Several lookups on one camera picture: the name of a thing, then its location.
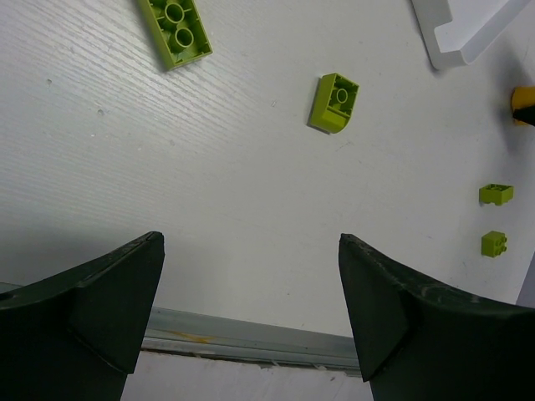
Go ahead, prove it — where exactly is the long green lego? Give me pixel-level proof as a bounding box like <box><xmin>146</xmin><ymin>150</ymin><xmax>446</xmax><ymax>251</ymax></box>
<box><xmin>138</xmin><ymin>0</ymin><xmax>212</xmax><ymax>70</ymax></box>

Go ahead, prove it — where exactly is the aluminium table edge rail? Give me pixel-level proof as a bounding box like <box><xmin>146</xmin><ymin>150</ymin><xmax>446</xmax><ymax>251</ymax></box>
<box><xmin>142</xmin><ymin>307</ymin><xmax>360</xmax><ymax>376</ymax></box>

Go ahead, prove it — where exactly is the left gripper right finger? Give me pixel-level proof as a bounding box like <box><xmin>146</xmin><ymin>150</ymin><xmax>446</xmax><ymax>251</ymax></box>
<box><xmin>339</xmin><ymin>234</ymin><xmax>534</xmax><ymax>400</ymax></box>

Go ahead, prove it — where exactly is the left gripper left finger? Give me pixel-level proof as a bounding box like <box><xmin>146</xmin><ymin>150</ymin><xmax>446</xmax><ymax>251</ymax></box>
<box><xmin>1</xmin><ymin>231</ymin><xmax>165</xmax><ymax>400</ymax></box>

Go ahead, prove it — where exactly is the yellow oval lego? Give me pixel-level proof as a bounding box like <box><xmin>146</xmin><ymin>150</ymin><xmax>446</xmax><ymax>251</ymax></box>
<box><xmin>510</xmin><ymin>86</ymin><xmax>534</xmax><ymax>125</ymax></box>

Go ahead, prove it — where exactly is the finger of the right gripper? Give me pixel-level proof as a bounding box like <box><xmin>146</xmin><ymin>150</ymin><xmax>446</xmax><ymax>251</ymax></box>
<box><xmin>512</xmin><ymin>106</ymin><xmax>535</xmax><ymax>126</ymax></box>

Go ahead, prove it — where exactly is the white divided tray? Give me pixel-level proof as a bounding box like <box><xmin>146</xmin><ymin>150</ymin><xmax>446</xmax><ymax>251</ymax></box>
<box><xmin>411</xmin><ymin>0</ymin><xmax>530</xmax><ymax>71</ymax></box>

